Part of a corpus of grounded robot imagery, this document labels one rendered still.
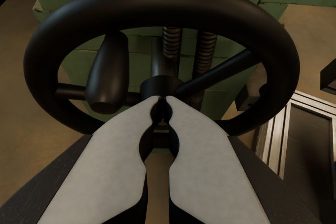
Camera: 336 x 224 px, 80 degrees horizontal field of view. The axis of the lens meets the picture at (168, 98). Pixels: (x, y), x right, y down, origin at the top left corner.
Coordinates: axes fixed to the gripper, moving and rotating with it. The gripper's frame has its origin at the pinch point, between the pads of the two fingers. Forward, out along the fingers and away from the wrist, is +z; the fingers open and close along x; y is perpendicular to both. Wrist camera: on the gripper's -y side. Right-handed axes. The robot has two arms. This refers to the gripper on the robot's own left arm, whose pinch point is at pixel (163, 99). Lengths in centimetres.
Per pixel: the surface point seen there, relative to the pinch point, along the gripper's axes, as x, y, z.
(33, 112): -73, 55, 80
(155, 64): -1.5, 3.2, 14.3
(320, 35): 122, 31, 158
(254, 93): 21.4, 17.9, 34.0
